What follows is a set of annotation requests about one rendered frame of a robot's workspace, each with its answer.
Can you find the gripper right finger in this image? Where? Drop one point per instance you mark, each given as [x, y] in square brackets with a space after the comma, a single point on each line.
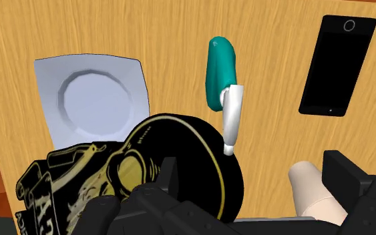
[353, 185]

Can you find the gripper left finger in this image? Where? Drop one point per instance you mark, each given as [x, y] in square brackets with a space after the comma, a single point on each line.
[161, 201]

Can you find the beige paper cup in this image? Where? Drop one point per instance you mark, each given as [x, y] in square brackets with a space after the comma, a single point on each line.
[311, 192]

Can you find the black and gold round tin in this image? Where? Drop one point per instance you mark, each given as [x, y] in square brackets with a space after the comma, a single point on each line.
[187, 153]

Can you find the black smartphone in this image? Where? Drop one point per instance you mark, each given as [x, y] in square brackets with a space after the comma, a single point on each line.
[335, 65]

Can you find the white square plate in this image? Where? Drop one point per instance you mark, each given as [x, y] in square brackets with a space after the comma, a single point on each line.
[93, 97]

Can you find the teal and white kitchen tool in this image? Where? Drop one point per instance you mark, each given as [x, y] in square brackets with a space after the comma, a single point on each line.
[221, 75]

